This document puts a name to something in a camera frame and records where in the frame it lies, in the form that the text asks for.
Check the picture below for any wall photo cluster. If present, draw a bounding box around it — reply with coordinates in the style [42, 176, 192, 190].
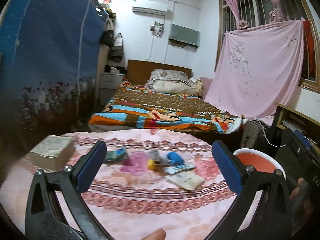
[150, 22, 165, 37]

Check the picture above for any wooden desk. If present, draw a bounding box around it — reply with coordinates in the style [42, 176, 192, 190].
[274, 102, 320, 155]

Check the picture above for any wooden bed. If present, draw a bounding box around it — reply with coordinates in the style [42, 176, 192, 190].
[87, 59, 244, 145]

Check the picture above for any grey wall-mounted appliance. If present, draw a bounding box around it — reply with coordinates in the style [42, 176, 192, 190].
[168, 24, 201, 47]

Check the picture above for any blue fabric wardrobe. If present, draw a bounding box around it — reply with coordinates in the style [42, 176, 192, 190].
[0, 0, 110, 140]

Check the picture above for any beige paper tissue pack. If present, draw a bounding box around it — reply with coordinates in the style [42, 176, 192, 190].
[29, 135, 75, 170]

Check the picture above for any red hanging cloth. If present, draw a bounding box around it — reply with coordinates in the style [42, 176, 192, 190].
[301, 20, 317, 80]

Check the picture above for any folded floral quilt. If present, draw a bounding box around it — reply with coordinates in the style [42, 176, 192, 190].
[189, 77, 204, 98]

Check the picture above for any pink floral bed cover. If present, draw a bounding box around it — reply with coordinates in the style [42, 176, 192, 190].
[0, 129, 263, 240]

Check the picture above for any white wrapper with blue print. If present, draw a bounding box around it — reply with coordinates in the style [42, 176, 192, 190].
[165, 164, 197, 175]

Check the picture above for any dark quilted bag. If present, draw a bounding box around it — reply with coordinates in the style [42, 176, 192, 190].
[240, 120, 269, 150]

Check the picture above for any white cable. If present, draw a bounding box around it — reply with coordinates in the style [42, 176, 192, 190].
[252, 117, 287, 148]

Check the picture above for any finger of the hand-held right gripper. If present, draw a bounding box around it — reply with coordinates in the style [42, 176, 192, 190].
[281, 128, 316, 160]

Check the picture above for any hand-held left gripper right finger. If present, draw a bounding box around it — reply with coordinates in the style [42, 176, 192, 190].
[205, 140, 293, 240]

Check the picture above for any pink hanging sheet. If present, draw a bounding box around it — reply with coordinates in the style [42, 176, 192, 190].
[204, 20, 305, 125]

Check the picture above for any colourful patterned blanket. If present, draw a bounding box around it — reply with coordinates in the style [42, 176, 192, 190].
[87, 81, 244, 134]

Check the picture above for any white packet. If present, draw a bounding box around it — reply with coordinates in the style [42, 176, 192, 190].
[166, 174, 205, 190]

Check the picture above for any white and brown handbag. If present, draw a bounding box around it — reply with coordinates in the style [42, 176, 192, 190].
[110, 32, 125, 63]

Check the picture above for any stack of papers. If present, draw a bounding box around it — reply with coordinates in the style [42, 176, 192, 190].
[281, 119, 307, 133]

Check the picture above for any cream pillow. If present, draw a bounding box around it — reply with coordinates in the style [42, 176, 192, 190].
[146, 79, 200, 97]

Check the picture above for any orange plastic basin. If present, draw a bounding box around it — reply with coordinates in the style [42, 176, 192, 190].
[232, 148, 287, 180]

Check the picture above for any white air conditioner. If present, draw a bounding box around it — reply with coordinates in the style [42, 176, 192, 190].
[132, 0, 168, 14]

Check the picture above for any person's right hand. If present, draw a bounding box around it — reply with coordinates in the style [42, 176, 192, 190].
[289, 177, 308, 203]

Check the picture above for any blue plastic bag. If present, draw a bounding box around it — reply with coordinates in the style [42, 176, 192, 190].
[166, 152, 184, 165]

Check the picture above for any pink knotted curtain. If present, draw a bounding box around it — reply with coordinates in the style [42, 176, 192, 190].
[215, 0, 250, 30]
[260, 0, 284, 24]

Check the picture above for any person's left hand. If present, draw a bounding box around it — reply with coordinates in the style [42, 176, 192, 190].
[144, 229, 166, 240]

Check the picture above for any pile of colourful items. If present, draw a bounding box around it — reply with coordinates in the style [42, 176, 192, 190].
[99, 0, 117, 20]

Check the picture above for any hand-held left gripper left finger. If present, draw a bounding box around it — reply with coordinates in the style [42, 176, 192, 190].
[25, 141, 112, 240]

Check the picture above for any green wrapper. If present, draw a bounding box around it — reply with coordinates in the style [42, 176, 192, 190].
[104, 148, 128, 164]

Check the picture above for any white nightstand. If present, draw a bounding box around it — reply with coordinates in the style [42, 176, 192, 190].
[100, 72, 124, 105]

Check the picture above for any floral pillow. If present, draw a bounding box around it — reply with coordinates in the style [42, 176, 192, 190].
[149, 69, 189, 85]

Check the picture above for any black handbag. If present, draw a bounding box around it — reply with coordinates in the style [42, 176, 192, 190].
[100, 27, 115, 48]

